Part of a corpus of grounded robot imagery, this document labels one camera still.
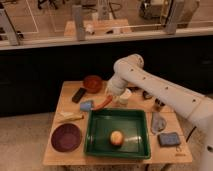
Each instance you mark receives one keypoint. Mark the black rectangular block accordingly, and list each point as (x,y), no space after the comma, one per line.
(78,95)

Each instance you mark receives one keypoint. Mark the small dark jar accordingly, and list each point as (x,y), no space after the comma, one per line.
(158,105)

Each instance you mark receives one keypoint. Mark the white paper cup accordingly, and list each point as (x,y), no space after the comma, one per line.
(123,98)

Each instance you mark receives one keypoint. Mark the blue sponge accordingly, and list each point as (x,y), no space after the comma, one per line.
(169,139)

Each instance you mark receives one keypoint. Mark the red chili pepper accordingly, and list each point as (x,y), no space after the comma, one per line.
(108,99)

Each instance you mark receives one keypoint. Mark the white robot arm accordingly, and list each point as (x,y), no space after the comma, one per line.
(195,107)

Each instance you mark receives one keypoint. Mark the purple bowl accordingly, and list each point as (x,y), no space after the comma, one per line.
(66,137)

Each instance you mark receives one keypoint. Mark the green plastic tray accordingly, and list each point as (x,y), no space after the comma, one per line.
(131,122)

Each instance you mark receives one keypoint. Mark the red bowl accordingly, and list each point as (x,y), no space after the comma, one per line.
(92,83)

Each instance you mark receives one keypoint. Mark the blue plastic cup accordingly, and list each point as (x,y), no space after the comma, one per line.
(86,106)

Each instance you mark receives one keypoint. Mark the wooden table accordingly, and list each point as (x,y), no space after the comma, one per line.
(159,155)

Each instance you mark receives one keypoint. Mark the yellow apple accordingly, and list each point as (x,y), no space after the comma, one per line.
(116,138)

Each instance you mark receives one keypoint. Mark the yellow banana toy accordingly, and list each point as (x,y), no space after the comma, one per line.
(69,116)

